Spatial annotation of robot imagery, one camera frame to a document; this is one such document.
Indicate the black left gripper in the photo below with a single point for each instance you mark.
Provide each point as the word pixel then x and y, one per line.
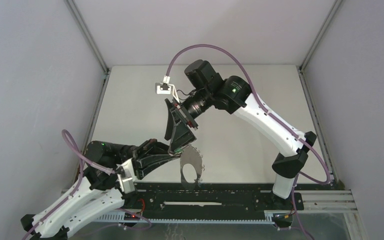
pixel 149 154

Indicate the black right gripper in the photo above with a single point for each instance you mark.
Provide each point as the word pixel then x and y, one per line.
pixel 181 137

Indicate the metal oval keyring plate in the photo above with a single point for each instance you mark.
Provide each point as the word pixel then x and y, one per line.
pixel 191 168

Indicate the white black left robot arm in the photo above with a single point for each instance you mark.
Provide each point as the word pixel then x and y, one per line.
pixel 106 183

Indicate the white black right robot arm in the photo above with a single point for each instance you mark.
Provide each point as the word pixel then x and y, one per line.
pixel 235 96

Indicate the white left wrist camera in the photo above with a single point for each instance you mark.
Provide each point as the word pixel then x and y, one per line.
pixel 126 177

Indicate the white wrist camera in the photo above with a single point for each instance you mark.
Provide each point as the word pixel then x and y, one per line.
pixel 166 88
pixel 126 177

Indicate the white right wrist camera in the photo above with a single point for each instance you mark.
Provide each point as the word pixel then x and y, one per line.
pixel 166 88

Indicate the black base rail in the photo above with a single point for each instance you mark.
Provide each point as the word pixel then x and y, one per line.
pixel 160 201

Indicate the aluminium frame post left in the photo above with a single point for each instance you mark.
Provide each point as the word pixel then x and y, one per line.
pixel 87 35

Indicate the aluminium frame post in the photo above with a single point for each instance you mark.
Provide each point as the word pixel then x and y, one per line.
pixel 335 8
pixel 87 35

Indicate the aluminium frame post right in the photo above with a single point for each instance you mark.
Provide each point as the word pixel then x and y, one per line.
pixel 335 8

